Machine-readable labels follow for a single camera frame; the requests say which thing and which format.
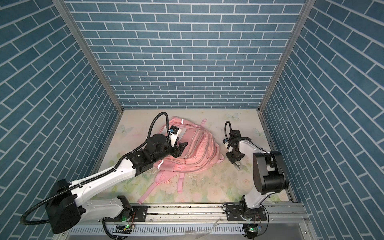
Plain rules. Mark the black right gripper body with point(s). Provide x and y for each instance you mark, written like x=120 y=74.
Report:
x=234 y=156

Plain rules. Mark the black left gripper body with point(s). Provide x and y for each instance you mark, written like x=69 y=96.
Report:
x=175 y=151

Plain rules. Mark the pink student backpack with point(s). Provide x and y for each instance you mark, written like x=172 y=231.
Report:
x=201 y=153

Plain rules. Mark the clear plastic pencil case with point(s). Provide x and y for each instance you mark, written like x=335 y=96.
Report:
x=238 y=166

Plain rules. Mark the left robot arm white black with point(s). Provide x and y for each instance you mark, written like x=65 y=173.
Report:
x=65 y=207

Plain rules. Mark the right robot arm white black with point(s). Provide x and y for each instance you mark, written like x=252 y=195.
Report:
x=269 y=175

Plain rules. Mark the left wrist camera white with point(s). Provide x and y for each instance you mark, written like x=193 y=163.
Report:
x=174 y=134

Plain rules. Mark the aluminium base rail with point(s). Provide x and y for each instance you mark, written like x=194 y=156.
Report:
x=284 y=221

